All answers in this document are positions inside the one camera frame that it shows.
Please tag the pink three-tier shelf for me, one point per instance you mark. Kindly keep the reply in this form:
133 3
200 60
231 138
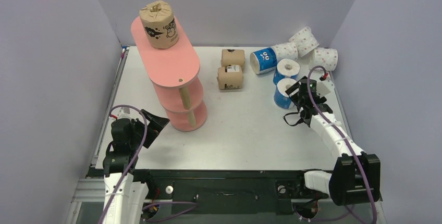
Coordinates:
174 75

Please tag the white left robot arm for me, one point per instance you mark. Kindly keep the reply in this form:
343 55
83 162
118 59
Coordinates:
124 197

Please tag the brown paper roll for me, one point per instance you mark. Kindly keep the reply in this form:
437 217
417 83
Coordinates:
159 24

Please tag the white dotted roll left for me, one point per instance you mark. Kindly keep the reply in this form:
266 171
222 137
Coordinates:
286 50

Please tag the brown wrapped roll front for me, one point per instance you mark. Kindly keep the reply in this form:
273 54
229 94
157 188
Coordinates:
230 77

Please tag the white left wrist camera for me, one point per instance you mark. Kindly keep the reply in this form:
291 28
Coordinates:
123 113

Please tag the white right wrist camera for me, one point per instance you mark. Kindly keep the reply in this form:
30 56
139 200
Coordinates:
325 87

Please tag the white dotted roll right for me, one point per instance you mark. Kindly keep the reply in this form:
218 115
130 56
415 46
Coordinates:
325 57

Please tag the blue roll lying sideways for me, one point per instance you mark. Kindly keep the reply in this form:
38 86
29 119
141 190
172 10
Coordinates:
263 61

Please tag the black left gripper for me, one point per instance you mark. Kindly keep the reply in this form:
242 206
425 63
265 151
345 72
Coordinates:
156 124

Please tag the blue roll front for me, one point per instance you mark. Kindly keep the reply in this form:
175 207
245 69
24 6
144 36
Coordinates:
281 98

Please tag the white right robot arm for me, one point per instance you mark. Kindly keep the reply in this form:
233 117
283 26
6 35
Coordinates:
355 178

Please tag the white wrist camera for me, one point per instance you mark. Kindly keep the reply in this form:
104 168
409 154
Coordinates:
325 87
123 113

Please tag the white dotted roll top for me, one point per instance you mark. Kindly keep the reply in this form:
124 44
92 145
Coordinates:
304 41

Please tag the blue wrapped roll middle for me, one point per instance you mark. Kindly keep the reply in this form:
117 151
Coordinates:
286 68

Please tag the blue roll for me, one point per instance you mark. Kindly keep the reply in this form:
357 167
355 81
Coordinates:
286 68
281 98

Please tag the brown wrapped roll rear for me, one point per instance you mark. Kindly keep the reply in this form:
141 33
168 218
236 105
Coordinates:
233 57

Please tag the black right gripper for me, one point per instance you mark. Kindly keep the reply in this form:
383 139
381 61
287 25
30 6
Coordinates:
304 93

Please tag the white dotted roll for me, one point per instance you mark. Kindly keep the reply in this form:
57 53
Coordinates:
286 50
304 41
325 57

